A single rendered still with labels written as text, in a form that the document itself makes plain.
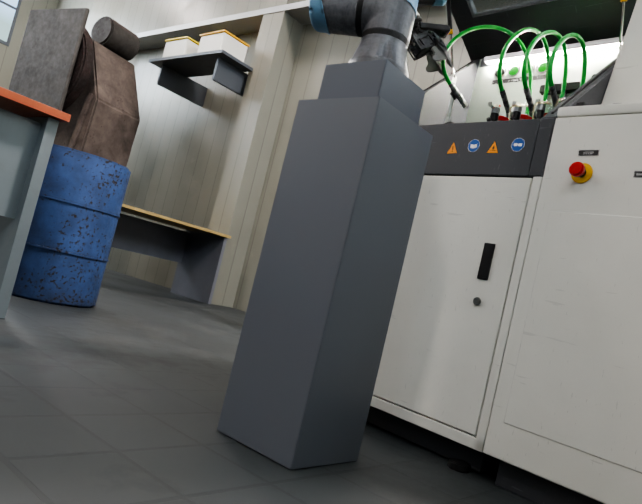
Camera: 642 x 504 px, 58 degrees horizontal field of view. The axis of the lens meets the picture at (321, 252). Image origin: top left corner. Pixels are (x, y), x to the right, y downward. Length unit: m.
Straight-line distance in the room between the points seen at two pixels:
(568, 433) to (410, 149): 0.74
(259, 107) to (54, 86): 2.12
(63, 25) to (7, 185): 4.57
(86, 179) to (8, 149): 0.75
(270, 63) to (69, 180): 3.18
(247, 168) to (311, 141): 4.22
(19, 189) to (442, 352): 1.60
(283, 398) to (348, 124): 0.61
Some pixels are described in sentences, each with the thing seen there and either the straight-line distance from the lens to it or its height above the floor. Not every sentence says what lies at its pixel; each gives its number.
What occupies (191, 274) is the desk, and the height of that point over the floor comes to 0.22.
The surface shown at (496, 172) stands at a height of 0.80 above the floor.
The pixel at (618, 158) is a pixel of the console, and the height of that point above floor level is 0.84.
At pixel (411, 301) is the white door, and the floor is 0.40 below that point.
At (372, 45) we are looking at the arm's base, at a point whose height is 0.95.
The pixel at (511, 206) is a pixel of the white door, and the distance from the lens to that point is 1.61.
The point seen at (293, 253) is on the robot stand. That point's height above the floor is 0.44.
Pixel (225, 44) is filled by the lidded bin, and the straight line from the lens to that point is 5.87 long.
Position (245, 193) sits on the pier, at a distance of 5.54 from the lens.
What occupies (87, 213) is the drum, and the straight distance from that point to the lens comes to 3.04.
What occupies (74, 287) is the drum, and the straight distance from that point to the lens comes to 3.07.
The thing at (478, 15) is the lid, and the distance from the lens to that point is 2.51.
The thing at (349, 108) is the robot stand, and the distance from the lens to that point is 1.31.
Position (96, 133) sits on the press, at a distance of 6.52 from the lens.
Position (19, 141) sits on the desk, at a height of 0.63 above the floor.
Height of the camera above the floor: 0.37
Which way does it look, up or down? 4 degrees up
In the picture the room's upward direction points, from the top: 14 degrees clockwise
